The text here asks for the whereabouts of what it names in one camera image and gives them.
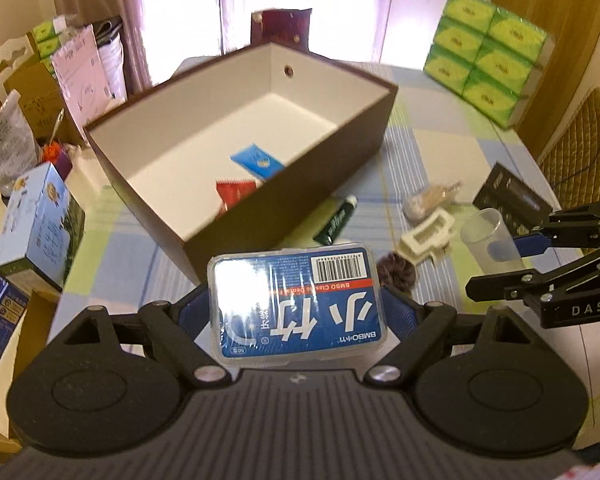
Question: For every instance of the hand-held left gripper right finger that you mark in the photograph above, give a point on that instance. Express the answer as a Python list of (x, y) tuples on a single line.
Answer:
[(400, 310)]

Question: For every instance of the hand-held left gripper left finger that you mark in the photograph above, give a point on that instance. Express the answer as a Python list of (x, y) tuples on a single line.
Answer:
[(192, 317)]

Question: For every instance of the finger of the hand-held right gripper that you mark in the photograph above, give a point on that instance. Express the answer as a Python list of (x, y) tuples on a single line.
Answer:
[(490, 286), (530, 244)]

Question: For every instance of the brown furry scrunchie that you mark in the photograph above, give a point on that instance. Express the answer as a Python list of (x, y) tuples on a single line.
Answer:
[(397, 270)]

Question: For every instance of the clear plastic cup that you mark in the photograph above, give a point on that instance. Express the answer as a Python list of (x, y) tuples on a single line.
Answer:
[(485, 235)]

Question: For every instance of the black shaver box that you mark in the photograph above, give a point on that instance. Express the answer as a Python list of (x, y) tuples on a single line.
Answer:
[(510, 192)]

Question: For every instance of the cream hair claw clip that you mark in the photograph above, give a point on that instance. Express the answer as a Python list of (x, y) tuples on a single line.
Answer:
[(425, 237)]

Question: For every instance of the blue label clear floss box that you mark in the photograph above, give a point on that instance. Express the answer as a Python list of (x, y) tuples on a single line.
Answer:
[(300, 310)]

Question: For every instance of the brown storage box white inside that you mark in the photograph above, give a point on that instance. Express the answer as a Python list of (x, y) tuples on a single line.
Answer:
[(190, 160)]

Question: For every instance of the small clear plastic packet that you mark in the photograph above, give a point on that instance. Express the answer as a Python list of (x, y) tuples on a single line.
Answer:
[(430, 199)]

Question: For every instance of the dark green small tube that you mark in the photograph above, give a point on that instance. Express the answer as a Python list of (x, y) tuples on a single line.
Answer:
[(336, 220)]

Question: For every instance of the quilted yellow chair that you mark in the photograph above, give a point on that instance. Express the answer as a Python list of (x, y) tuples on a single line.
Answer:
[(580, 135)]

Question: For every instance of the red candy packet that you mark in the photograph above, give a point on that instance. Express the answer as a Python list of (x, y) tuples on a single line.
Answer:
[(235, 195)]

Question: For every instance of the blue hand cream tube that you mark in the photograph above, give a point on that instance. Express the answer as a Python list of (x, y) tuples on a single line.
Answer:
[(257, 160)]

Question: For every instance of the blue milk carton box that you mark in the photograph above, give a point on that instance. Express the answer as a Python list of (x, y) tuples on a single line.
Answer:
[(35, 225)]

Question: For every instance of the blue printed flat box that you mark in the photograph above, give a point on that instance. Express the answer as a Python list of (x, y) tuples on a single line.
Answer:
[(0, 320)]

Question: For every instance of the stack of green tissue packs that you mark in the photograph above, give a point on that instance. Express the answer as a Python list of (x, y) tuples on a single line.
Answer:
[(480, 55)]

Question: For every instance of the small orange item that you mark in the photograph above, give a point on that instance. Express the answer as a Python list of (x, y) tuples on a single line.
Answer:
[(52, 151)]

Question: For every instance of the silver plastic bag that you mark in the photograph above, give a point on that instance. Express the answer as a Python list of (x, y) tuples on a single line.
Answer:
[(7, 145)]

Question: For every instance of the pink mailer bag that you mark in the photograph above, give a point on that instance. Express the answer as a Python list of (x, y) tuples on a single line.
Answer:
[(80, 75)]

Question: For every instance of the white paper bag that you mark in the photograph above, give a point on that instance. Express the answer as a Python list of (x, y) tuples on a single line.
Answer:
[(111, 60)]

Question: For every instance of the brown cardboard box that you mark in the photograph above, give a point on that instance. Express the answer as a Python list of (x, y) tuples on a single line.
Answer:
[(25, 85)]

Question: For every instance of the dark red gift bag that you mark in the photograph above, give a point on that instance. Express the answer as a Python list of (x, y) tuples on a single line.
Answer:
[(280, 30)]

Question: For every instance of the pink sheer curtain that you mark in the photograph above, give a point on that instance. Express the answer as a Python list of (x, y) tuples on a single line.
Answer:
[(180, 10)]

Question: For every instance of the pair of green tissue packs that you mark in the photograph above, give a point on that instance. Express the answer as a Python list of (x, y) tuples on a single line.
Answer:
[(45, 35)]

